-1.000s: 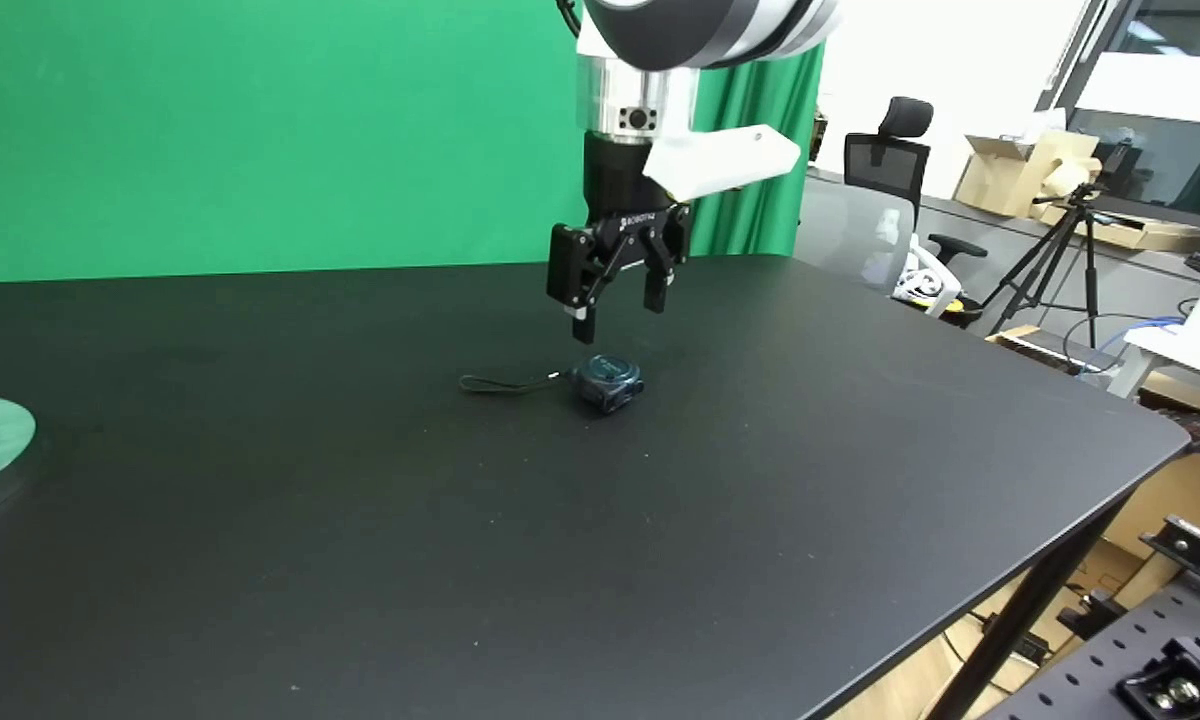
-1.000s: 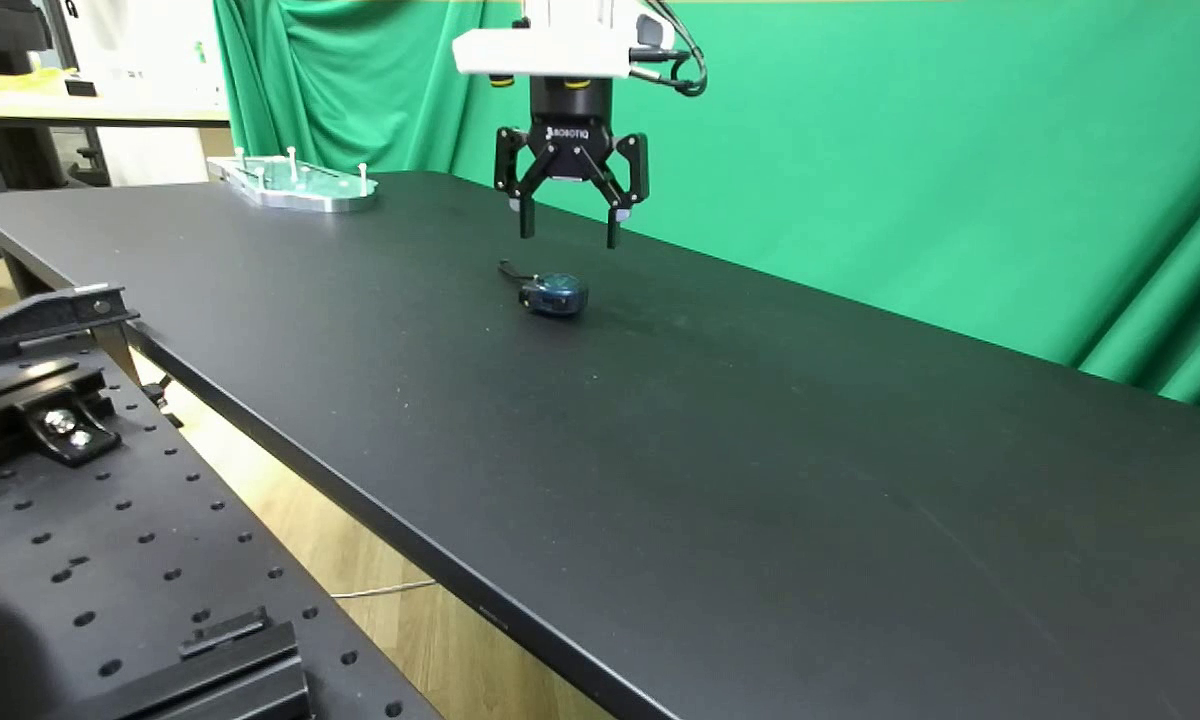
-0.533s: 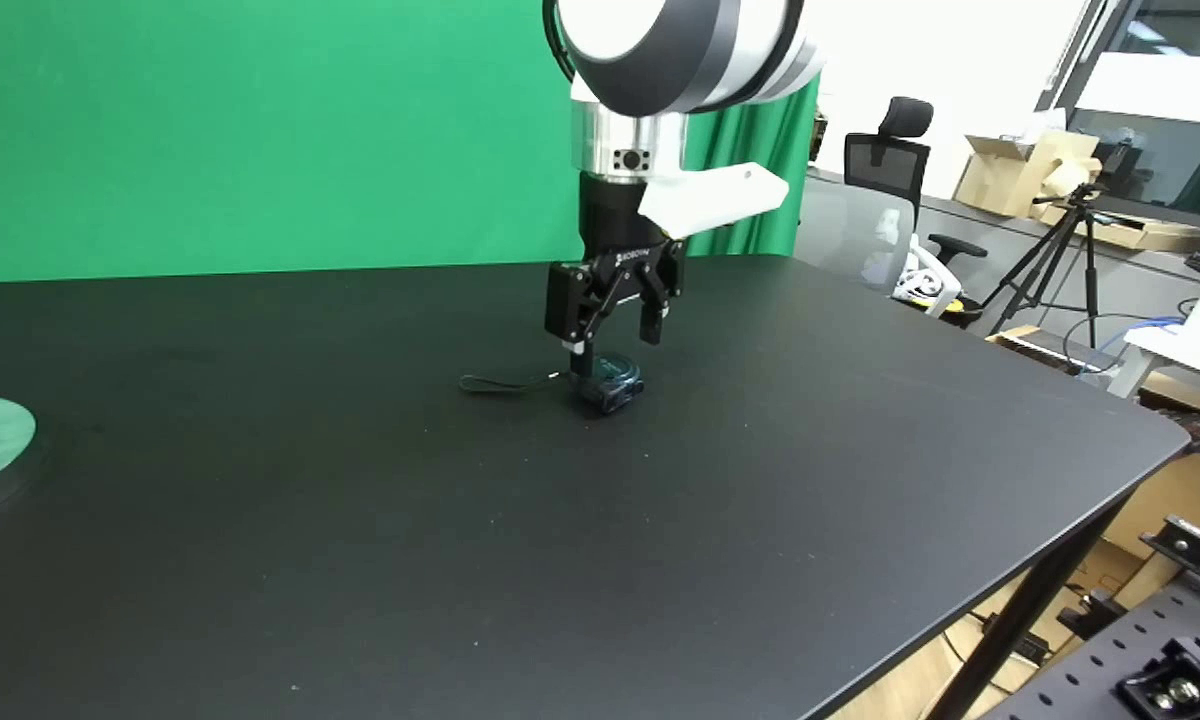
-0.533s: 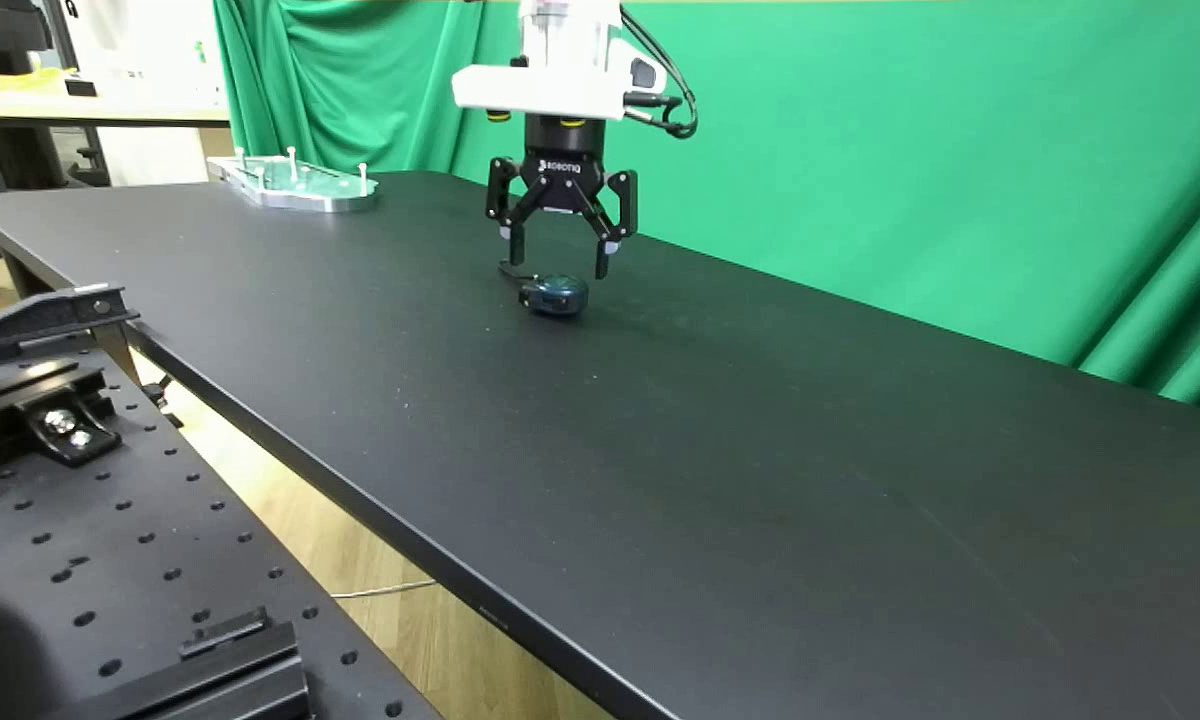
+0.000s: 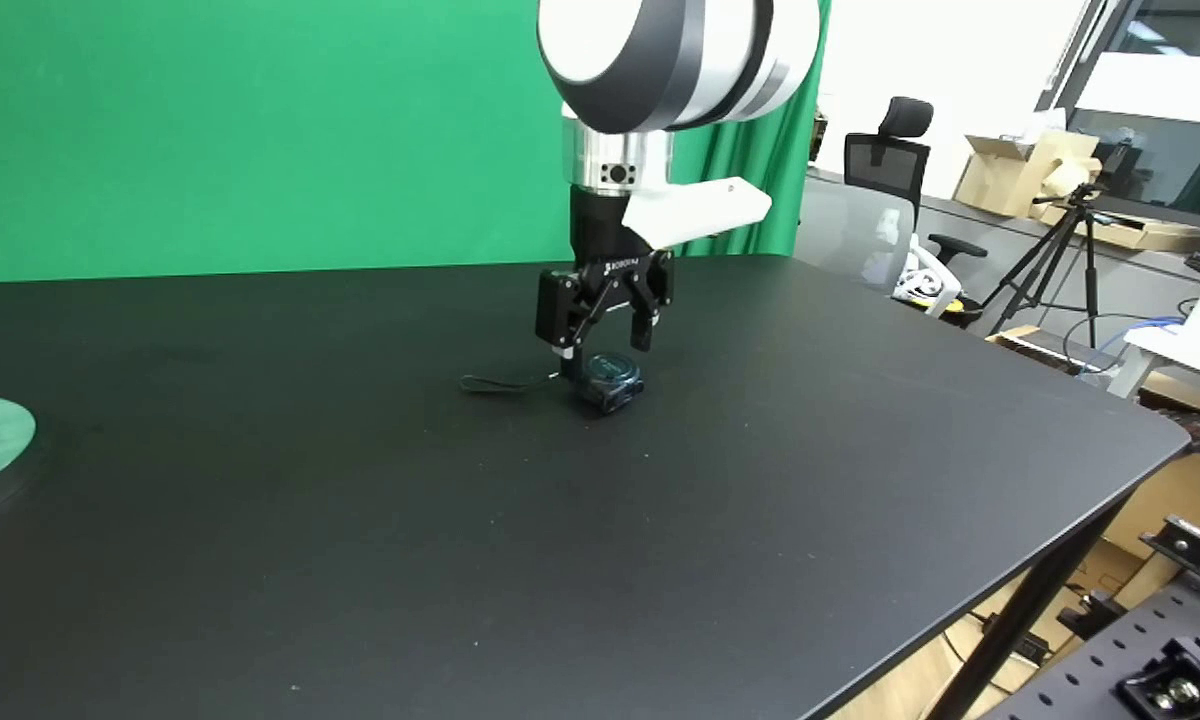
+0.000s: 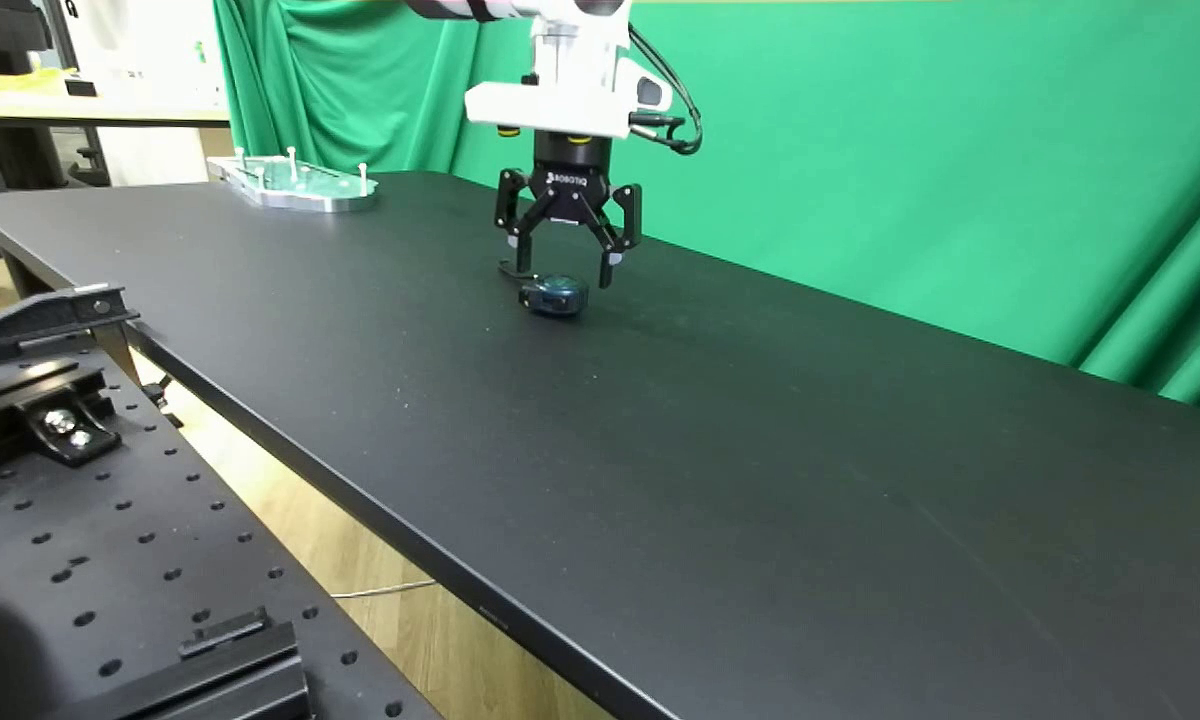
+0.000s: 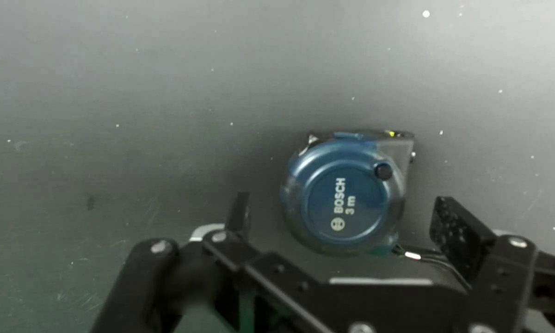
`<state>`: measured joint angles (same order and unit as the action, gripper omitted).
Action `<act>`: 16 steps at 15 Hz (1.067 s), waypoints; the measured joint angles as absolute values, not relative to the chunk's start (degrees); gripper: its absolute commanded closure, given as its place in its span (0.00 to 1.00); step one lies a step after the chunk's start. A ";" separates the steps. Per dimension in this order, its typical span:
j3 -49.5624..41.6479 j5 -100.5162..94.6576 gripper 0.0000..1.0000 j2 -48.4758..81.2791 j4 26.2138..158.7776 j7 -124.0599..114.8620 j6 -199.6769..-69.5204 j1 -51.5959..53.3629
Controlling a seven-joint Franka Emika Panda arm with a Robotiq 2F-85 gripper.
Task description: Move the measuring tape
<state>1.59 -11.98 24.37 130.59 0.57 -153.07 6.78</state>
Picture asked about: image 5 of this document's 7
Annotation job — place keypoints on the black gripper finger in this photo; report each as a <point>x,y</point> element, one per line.
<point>563,308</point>
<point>645,305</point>

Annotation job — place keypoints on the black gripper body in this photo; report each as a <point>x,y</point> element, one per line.
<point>601,224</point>

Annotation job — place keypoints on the blue black measuring tape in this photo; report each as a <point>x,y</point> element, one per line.
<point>611,380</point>

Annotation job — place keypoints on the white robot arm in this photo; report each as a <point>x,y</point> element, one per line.
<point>682,52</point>

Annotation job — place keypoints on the grey mesh chair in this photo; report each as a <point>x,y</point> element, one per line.
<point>853,224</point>

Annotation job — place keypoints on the white patterned bag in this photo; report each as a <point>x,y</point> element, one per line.
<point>920,277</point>

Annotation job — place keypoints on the black office chair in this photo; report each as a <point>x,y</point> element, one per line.
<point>884,152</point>

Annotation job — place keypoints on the green fabric backdrop curtain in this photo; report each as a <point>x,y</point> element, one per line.
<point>227,135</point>

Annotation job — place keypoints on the open cardboard box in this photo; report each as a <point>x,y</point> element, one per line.
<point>1014,167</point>

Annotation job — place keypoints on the black table leg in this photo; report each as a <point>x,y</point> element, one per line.
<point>1027,612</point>

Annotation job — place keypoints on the black perforated optical breadboard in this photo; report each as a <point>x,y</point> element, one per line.
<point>1105,662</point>

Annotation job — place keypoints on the black clamp with silver screw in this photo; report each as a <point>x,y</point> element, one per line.
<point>1172,690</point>

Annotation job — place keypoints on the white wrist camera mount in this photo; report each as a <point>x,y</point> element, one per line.
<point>705,207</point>

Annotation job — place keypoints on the black camera tripod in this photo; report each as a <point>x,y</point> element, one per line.
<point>1075,254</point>

